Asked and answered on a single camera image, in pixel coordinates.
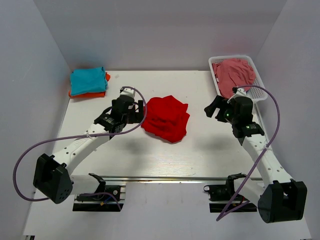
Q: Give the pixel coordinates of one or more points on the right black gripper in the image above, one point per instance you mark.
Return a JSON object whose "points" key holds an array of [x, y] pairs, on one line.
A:
{"points": [[210, 109]]}

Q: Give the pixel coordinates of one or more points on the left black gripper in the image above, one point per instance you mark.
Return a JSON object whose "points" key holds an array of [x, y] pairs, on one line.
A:
{"points": [[137, 116]]}

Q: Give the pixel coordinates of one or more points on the red t-shirt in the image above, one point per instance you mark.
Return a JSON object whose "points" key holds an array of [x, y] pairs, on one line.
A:
{"points": [[166, 118]]}

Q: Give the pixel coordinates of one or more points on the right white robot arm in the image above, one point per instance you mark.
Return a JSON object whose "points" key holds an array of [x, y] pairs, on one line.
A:
{"points": [[281, 199]]}

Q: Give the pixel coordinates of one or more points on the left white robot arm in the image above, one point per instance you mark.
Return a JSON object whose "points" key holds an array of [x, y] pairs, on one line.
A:
{"points": [[54, 173]]}

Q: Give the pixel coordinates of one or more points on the folded orange t-shirt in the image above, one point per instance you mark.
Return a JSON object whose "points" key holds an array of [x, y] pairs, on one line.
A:
{"points": [[86, 95]]}

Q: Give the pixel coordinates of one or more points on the pink t-shirt in basket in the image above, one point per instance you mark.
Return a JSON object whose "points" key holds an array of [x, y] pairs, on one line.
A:
{"points": [[231, 73]]}

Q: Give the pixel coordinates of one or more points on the folded teal t-shirt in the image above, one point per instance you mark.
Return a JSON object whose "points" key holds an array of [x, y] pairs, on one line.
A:
{"points": [[97, 70]]}

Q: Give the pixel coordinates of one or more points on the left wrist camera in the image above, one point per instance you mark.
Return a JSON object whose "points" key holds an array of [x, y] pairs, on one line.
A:
{"points": [[128, 92]]}

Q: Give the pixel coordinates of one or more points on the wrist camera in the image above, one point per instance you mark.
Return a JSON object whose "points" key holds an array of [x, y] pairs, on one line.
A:
{"points": [[237, 92], [128, 92]]}

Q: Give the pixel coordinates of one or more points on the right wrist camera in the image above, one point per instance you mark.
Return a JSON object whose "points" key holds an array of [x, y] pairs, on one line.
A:
{"points": [[237, 92]]}

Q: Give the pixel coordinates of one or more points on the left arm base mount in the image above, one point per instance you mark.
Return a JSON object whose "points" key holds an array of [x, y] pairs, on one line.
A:
{"points": [[113, 201]]}

